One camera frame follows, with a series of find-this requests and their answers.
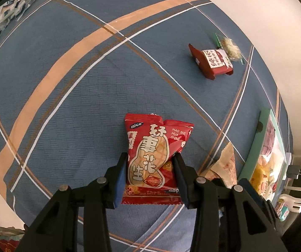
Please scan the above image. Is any red peanut snack packet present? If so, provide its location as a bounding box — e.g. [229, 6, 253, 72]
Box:
[121, 113, 194, 205]

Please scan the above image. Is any yellow snack packet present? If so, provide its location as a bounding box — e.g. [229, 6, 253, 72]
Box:
[252, 163, 270, 195]

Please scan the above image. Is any blue white plastic packet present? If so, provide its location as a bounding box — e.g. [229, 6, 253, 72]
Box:
[0, 0, 47, 49]

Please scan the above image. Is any blue plaid bed sheet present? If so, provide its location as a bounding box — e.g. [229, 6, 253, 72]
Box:
[0, 0, 294, 252]

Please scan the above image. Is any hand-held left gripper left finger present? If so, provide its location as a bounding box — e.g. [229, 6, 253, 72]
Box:
[15, 152, 128, 252]

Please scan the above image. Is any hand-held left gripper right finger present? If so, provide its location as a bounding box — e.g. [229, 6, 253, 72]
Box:
[172, 153, 289, 252]

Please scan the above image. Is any black power adapter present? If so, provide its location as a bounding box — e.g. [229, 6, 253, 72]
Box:
[287, 164, 301, 180]

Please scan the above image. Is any pink snack packet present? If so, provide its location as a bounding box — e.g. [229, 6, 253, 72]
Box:
[262, 121, 277, 160]

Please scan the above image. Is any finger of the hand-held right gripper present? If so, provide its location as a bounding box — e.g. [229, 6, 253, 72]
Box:
[238, 178, 276, 217]

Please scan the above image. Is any red patterned bag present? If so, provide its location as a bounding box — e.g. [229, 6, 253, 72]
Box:
[0, 226, 26, 252]

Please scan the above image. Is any pile of assorted packets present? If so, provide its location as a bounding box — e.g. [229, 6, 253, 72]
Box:
[275, 198, 290, 221]

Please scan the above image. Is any white plastic object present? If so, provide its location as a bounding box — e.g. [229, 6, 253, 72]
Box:
[280, 193, 301, 213]

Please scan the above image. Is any green storage tray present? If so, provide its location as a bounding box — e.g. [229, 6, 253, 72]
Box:
[238, 108, 289, 205]

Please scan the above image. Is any clear rice crispy packet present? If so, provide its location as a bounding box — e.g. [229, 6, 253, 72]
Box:
[214, 33, 245, 65]

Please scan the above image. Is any small red snack box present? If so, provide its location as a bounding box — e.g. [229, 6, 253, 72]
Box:
[188, 43, 234, 80]

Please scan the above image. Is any orange tan snack packet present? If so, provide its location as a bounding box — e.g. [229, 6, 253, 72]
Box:
[200, 142, 238, 189]

